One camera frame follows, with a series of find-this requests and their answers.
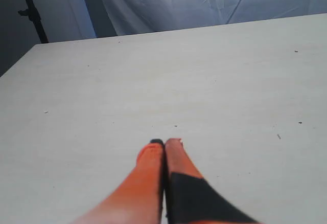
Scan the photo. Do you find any left gripper orange taped left finger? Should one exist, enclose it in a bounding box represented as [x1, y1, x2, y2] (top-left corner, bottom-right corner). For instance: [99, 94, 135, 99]
[73, 139, 165, 223]

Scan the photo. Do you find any white backdrop curtain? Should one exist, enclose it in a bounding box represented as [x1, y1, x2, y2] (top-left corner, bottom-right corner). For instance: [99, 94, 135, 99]
[34, 0, 326, 41]

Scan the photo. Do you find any thin cable behind curtain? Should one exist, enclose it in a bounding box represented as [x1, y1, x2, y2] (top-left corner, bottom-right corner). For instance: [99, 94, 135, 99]
[224, 0, 252, 25]

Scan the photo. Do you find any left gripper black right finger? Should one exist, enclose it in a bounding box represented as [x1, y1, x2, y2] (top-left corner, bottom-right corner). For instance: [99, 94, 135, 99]
[165, 138, 258, 223]

